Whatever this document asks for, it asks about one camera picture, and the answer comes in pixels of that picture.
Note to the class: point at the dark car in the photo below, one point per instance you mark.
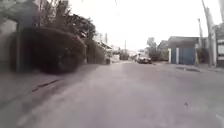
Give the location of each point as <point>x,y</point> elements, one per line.
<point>143,59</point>

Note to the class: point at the grey asphalt road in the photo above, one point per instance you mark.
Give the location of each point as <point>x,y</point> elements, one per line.
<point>133,96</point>

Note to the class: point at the large rounded dark hedge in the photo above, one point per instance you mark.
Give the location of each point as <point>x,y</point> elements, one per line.
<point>53,50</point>

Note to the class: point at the blue gate with white posts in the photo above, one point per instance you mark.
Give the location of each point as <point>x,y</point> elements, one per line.
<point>182,56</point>

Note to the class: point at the low grey building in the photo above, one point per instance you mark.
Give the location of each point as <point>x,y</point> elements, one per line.
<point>180,42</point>

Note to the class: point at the raised kerb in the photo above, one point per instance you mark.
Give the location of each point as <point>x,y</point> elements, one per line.
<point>200,69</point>

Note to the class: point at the grey concrete roadside strip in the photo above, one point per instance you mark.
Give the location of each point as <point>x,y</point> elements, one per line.
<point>23,86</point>

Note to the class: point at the leaning pale tree trunk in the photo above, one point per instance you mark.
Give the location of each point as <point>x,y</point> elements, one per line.
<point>210,33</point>

